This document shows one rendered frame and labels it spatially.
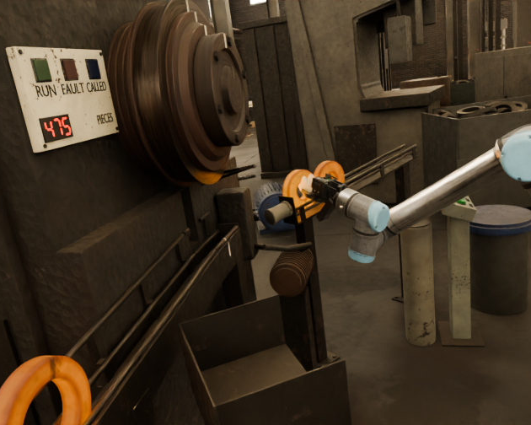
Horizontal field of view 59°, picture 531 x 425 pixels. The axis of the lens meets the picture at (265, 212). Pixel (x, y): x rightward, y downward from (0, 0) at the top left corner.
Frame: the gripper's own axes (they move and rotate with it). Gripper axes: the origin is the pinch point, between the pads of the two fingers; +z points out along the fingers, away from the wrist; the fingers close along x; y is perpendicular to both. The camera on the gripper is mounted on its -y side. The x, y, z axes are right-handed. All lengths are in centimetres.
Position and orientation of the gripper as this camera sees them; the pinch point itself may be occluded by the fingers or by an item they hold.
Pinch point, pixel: (300, 185)
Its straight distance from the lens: 173.0
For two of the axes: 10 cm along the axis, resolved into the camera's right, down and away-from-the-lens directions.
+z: -6.6, -3.8, 6.4
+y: 0.5, -8.8, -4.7
